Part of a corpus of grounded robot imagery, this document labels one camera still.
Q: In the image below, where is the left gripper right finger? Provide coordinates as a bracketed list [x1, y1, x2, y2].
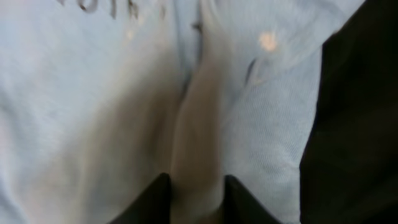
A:
[223, 175, 281, 224]

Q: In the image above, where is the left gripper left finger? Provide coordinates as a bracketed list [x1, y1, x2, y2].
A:
[108, 173, 172, 224]

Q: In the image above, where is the light blue printed t-shirt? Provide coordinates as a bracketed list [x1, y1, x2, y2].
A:
[1, 0, 363, 223]

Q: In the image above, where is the black garment on table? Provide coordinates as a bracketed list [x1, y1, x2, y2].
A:
[300, 0, 397, 223]

